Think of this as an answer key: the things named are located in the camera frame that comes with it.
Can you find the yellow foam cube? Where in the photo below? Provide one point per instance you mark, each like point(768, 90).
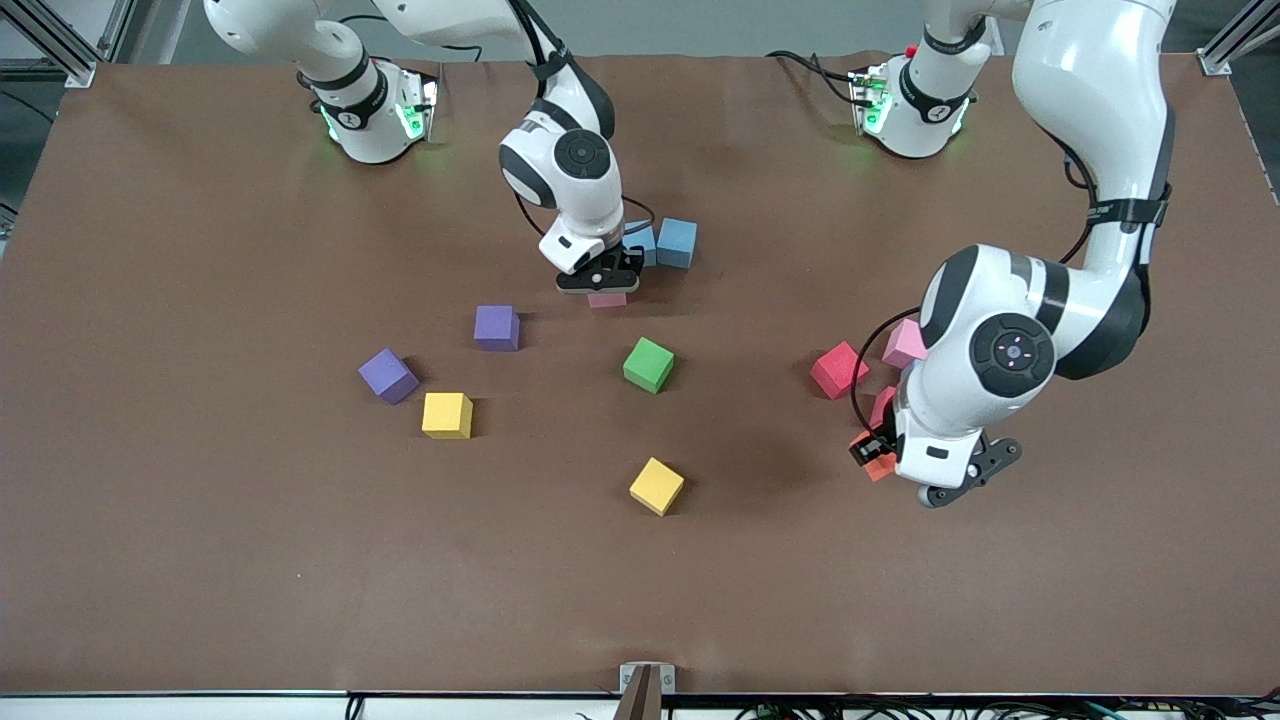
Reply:
point(446, 412)
point(656, 484)

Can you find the orange foam cube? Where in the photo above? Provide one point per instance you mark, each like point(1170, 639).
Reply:
point(880, 472)

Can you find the large table mat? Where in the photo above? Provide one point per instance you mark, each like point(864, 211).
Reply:
point(200, 500)

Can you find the red foam cube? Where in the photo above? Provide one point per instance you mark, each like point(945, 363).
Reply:
point(838, 368)
point(882, 408)

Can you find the aluminium frame profile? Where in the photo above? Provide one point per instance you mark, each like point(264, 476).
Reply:
point(120, 20)
point(80, 72)
point(1215, 62)

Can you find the blue foam cube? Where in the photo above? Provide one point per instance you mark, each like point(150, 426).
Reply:
point(647, 245)
point(677, 243)

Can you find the grey metal bracket plate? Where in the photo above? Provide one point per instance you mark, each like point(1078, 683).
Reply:
point(668, 680)

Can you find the purple foam cube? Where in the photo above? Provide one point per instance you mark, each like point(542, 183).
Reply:
point(496, 325)
point(386, 373)

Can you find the green foam cube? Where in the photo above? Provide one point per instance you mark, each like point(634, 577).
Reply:
point(648, 362)

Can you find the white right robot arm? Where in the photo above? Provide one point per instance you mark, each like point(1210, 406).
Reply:
point(590, 205)

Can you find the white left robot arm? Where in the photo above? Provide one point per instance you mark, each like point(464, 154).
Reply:
point(1090, 100)

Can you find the pink foam cube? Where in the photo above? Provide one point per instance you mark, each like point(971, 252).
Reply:
point(900, 345)
point(607, 300)

